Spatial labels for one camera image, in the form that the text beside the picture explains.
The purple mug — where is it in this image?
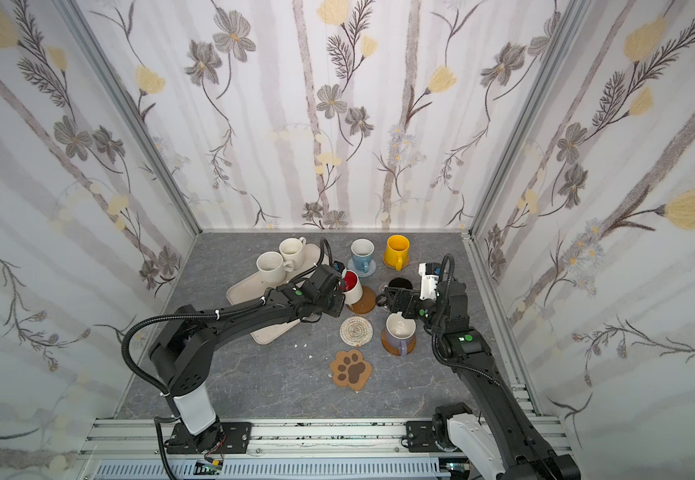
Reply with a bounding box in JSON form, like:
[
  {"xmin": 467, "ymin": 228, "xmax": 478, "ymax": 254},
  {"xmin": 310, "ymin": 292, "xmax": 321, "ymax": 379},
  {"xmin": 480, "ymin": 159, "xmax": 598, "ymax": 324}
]
[{"xmin": 384, "ymin": 313, "xmax": 417, "ymax": 339}]

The left corner aluminium post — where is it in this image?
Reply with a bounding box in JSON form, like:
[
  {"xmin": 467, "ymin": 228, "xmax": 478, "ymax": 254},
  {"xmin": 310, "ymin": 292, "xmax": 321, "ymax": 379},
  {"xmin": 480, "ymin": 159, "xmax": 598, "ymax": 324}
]
[{"xmin": 52, "ymin": 0, "xmax": 203, "ymax": 236}]

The plain round wooden coaster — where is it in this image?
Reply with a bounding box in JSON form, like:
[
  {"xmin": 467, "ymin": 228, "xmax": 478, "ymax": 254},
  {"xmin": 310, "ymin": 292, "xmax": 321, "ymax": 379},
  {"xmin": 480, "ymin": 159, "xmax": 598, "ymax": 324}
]
[{"xmin": 381, "ymin": 330, "xmax": 417, "ymax": 357}]

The white cable duct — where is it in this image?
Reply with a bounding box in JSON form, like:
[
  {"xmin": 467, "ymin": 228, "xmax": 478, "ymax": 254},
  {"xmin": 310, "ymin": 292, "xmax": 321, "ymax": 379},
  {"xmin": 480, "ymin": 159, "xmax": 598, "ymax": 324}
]
[{"xmin": 92, "ymin": 458, "xmax": 451, "ymax": 480}]

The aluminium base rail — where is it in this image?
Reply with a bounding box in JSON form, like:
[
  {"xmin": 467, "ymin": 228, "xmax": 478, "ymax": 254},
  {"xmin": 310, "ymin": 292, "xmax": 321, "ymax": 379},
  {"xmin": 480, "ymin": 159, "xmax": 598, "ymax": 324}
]
[{"xmin": 74, "ymin": 383, "xmax": 573, "ymax": 460}]

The light blue mug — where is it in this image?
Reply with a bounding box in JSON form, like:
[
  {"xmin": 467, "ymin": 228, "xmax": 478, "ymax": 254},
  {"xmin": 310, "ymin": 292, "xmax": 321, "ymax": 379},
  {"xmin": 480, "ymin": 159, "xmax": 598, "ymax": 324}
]
[{"xmin": 351, "ymin": 238, "xmax": 375, "ymax": 270}]

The brown paw print coaster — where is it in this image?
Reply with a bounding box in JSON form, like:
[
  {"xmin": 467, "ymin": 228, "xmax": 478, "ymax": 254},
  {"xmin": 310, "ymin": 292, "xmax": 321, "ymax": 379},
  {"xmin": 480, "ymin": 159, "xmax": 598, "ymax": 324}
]
[{"xmin": 330, "ymin": 349, "xmax": 373, "ymax": 392}]

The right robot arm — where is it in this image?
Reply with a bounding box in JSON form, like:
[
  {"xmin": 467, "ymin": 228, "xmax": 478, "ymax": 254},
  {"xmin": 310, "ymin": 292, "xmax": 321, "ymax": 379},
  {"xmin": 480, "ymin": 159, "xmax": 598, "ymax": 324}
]
[{"xmin": 379, "ymin": 282, "xmax": 581, "ymax": 479}]

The beige serving tray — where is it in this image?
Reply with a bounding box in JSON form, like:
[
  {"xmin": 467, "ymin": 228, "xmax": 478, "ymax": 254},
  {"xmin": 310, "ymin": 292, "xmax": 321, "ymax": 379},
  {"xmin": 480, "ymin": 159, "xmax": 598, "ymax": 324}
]
[{"xmin": 226, "ymin": 244, "xmax": 321, "ymax": 345}]

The glossy brown round coaster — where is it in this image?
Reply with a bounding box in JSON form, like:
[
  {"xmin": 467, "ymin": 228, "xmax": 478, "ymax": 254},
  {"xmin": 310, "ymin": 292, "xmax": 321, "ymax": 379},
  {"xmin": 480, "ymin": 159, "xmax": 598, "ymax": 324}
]
[{"xmin": 347, "ymin": 286, "xmax": 377, "ymax": 315}]

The corner aluminium post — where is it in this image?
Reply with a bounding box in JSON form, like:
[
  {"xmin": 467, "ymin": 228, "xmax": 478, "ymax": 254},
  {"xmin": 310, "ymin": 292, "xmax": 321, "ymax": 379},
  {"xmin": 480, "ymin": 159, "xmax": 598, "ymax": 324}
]
[
  {"xmin": 468, "ymin": 0, "xmax": 595, "ymax": 236},
  {"xmin": 52, "ymin": 0, "xmax": 203, "ymax": 236}
]

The right corner aluminium post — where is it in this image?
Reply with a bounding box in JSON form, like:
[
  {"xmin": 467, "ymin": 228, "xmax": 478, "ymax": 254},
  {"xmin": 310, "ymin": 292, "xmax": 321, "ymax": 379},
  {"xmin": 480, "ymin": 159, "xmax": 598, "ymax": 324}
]
[{"xmin": 468, "ymin": 0, "xmax": 595, "ymax": 236}]

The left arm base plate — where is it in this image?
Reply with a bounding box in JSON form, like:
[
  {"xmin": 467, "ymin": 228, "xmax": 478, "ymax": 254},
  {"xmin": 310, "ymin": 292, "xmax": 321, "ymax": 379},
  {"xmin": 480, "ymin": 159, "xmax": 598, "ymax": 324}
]
[{"xmin": 166, "ymin": 421, "xmax": 253, "ymax": 456}]

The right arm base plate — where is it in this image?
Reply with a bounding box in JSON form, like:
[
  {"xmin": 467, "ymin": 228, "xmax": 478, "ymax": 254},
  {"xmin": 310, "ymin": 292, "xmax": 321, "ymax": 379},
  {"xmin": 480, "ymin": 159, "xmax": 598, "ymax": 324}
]
[{"xmin": 401, "ymin": 420, "xmax": 457, "ymax": 453}]

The red interior mug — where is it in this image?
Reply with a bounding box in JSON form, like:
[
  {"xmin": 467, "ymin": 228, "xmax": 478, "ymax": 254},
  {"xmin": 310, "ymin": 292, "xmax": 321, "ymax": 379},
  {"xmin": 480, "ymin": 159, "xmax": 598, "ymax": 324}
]
[{"xmin": 341, "ymin": 269, "xmax": 363, "ymax": 305}]

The yellow mug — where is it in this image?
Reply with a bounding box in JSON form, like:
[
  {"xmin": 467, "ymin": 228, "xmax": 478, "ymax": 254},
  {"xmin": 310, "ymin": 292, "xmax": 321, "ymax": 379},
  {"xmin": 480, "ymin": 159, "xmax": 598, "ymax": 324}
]
[{"xmin": 383, "ymin": 235, "xmax": 411, "ymax": 271}]

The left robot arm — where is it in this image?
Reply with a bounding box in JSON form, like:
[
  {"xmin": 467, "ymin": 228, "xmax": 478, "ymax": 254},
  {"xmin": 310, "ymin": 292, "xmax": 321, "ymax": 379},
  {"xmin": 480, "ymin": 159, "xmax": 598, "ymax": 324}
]
[{"xmin": 121, "ymin": 264, "xmax": 346, "ymax": 437}]

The white patterned round coaster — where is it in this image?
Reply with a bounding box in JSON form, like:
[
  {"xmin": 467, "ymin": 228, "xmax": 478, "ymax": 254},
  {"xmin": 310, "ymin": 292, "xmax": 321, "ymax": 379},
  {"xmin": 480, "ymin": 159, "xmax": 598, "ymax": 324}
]
[{"xmin": 340, "ymin": 316, "xmax": 373, "ymax": 348}]

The blue woven round coaster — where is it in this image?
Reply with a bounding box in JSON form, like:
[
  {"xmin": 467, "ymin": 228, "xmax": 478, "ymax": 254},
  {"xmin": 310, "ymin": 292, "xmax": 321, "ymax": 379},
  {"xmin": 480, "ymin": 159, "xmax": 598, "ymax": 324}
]
[{"xmin": 347, "ymin": 258, "xmax": 377, "ymax": 278}]

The black mug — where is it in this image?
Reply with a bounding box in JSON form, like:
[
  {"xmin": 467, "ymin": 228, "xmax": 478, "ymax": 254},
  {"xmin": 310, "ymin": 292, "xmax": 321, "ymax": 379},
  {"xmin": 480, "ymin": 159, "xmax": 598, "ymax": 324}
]
[{"xmin": 381, "ymin": 277, "xmax": 413, "ymax": 295}]

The white mug with handle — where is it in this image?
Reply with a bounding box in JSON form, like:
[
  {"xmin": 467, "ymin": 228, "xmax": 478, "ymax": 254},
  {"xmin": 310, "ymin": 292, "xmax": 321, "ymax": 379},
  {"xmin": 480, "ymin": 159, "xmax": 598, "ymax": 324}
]
[{"xmin": 279, "ymin": 237, "xmax": 307, "ymax": 272}]

